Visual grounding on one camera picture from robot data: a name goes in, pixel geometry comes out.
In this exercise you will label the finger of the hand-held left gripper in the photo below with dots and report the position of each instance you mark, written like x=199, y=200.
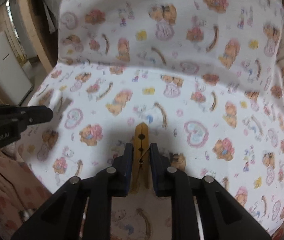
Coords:
x=37, y=111
x=19, y=123

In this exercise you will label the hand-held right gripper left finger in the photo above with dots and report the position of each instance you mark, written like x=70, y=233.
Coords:
x=129, y=170

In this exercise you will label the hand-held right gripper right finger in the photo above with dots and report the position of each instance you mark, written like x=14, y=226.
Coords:
x=154, y=175

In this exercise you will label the white plastic tube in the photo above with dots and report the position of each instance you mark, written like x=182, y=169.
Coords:
x=56, y=102

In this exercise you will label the wooden clothespin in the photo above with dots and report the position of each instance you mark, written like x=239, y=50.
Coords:
x=140, y=140

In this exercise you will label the pink floral cloth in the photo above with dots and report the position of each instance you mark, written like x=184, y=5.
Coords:
x=9, y=180

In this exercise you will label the white storage box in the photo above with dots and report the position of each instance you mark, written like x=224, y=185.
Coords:
x=7, y=65

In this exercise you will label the bear printed blanket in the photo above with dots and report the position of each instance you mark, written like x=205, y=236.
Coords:
x=194, y=105

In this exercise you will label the wooden shelf unit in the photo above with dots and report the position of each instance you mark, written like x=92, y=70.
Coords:
x=32, y=30

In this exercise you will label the grey hanging cloth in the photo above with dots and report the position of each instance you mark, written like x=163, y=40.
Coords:
x=48, y=15

